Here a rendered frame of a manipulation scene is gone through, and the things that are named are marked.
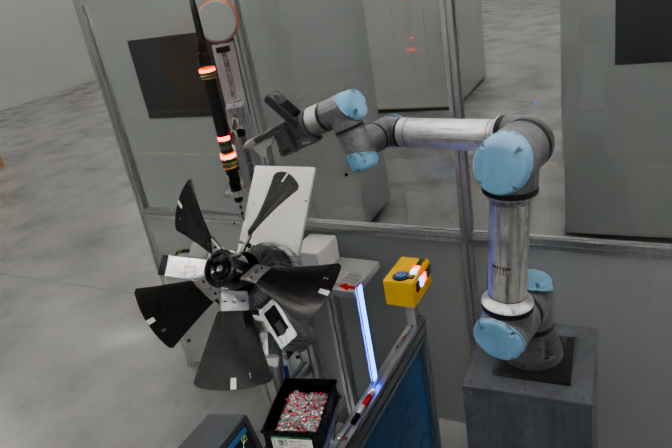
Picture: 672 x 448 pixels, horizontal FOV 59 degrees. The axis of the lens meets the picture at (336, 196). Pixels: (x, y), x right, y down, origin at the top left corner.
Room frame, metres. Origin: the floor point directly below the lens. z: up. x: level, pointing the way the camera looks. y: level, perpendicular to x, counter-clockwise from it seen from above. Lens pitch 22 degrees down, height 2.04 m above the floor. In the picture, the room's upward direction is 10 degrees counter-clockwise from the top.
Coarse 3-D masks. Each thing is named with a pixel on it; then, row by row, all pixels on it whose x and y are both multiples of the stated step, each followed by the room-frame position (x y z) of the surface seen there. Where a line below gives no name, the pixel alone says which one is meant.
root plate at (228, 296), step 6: (222, 294) 1.60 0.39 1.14; (228, 294) 1.61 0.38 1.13; (234, 294) 1.61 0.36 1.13; (240, 294) 1.62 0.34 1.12; (246, 294) 1.62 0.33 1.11; (222, 300) 1.59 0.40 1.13; (228, 300) 1.60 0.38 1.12; (240, 300) 1.61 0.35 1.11; (246, 300) 1.61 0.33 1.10; (222, 306) 1.58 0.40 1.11; (228, 306) 1.58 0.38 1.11; (234, 306) 1.59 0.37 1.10; (240, 306) 1.59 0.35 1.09; (246, 306) 1.60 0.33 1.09
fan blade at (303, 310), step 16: (272, 272) 1.60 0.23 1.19; (288, 272) 1.59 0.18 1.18; (304, 272) 1.57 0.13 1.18; (320, 272) 1.56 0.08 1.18; (336, 272) 1.54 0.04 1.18; (272, 288) 1.53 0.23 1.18; (288, 288) 1.51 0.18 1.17; (304, 288) 1.50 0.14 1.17; (288, 304) 1.46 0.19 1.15; (304, 304) 1.45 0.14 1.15; (320, 304) 1.44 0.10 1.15; (304, 320) 1.41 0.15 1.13
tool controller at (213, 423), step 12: (204, 420) 0.95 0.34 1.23; (216, 420) 0.94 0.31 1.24; (228, 420) 0.92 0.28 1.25; (240, 420) 0.91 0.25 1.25; (192, 432) 0.93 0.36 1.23; (204, 432) 0.91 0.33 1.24; (216, 432) 0.90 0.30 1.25; (228, 432) 0.88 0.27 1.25; (240, 432) 0.89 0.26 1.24; (252, 432) 0.91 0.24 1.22; (192, 444) 0.89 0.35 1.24; (204, 444) 0.87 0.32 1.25; (216, 444) 0.86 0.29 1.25; (228, 444) 0.86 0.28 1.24; (240, 444) 0.88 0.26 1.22; (252, 444) 0.90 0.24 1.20
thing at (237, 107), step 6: (234, 102) 2.28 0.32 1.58; (240, 102) 2.27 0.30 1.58; (228, 108) 2.20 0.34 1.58; (234, 108) 2.19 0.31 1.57; (240, 108) 2.19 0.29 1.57; (228, 114) 2.19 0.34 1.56; (240, 114) 2.19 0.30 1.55; (246, 114) 2.24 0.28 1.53; (228, 120) 2.19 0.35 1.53; (240, 120) 2.19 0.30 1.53; (246, 120) 2.19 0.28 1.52
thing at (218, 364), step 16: (224, 320) 1.54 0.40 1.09; (240, 320) 1.56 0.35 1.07; (224, 336) 1.51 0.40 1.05; (240, 336) 1.52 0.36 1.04; (256, 336) 1.53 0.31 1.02; (208, 352) 1.48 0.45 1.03; (224, 352) 1.48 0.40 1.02; (240, 352) 1.49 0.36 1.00; (256, 352) 1.50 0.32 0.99; (208, 368) 1.46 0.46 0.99; (224, 368) 1.45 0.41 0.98; (240, 368) 1.46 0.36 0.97; (256, 368) 1.46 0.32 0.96; (208, 384) 1.43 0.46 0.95; (224, 384) 1.43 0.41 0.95; (240, 384) 1.43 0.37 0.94; (256, 384) 1.43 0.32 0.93
